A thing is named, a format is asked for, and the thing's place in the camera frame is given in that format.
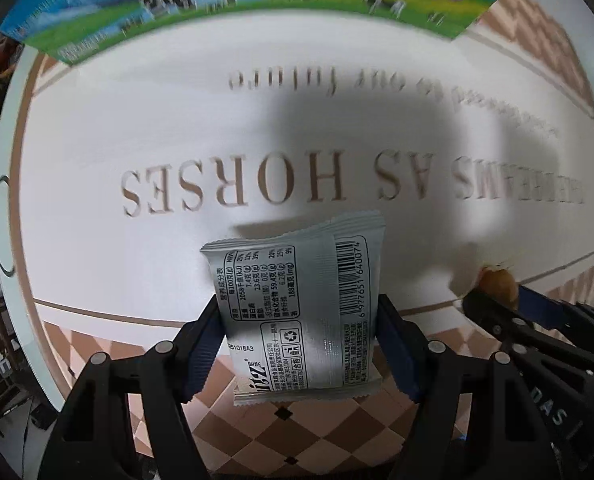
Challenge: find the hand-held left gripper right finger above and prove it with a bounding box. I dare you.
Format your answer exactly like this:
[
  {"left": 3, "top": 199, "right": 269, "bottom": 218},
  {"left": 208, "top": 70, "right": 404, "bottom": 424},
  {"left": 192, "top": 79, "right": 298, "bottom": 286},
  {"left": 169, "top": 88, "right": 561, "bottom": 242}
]
[{"left": 374, "top": 294, "right": 563, "bottom": 480}]

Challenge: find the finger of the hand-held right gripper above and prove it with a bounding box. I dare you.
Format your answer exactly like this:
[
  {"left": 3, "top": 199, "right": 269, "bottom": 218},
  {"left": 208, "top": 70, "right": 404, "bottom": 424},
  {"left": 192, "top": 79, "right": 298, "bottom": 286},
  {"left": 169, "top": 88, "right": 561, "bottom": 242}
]
[
  {"left": 518, "top": 284, "right": 594, "bottom": 354},
  {"left": 461, "top": 287, "right": 594, "bottom": 382}
]

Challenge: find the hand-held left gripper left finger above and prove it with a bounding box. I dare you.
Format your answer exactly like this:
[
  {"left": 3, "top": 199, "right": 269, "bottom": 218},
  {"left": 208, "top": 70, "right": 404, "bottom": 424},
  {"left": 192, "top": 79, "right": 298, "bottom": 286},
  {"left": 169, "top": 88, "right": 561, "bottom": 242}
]
[{"left": 37, "top": 294, "right": 228, "bottom": 480}]

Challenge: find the brown round snack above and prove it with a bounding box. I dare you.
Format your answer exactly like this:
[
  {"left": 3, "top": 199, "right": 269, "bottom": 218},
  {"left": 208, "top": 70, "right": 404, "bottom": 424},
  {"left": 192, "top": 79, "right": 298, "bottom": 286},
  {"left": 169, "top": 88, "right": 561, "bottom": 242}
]
[{"left": 476, "top": 264, "right": 521, "bottom": 312}]

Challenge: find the silver snack packet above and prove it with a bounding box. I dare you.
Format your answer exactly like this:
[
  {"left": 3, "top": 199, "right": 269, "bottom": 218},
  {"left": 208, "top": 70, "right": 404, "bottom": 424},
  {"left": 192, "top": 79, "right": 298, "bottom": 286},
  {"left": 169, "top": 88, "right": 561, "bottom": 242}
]
[{"left": 199, "top": 211, "right": 388, "bottom": 407}]

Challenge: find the wooden chair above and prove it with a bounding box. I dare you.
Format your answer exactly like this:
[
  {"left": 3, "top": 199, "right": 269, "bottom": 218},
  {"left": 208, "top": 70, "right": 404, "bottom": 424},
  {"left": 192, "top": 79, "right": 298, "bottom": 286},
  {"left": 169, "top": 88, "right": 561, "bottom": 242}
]
[{"left": 0, "top": 300, "right": 45, "bottom": 438}]

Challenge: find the printed checkered table cloth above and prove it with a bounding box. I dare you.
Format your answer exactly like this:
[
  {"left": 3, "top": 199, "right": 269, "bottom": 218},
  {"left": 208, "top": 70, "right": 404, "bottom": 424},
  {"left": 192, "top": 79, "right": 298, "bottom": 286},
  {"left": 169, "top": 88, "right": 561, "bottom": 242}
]
[{"left": 0, "top": 0, "right": 594, "bottom": 477}]

